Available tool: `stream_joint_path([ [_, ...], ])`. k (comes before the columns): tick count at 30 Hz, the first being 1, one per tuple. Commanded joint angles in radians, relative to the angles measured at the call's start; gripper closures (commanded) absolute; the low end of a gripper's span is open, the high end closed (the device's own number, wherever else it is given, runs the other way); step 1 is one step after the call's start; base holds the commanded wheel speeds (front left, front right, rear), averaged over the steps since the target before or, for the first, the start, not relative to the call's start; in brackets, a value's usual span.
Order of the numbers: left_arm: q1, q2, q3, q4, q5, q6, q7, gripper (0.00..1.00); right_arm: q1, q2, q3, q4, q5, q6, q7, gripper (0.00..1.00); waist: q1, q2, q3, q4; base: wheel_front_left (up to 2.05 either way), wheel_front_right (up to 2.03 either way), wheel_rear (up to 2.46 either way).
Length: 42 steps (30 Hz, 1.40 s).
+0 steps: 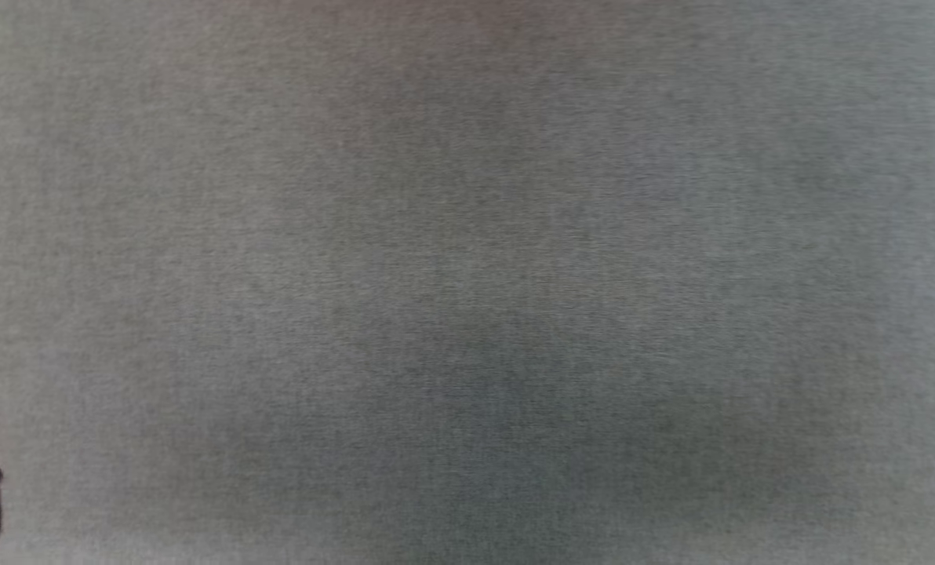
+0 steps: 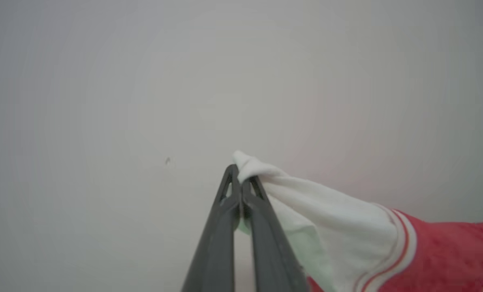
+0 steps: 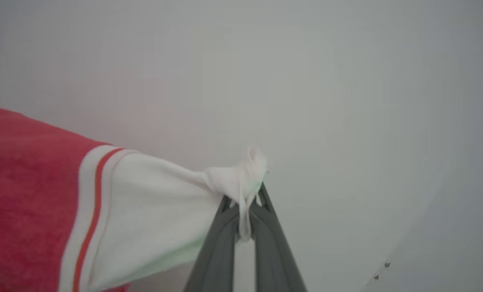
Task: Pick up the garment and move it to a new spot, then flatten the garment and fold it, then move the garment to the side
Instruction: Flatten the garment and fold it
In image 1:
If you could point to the grey fabric sofa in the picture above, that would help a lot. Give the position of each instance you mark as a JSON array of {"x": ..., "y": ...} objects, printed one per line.
[{"x": 467, "y": 275}]

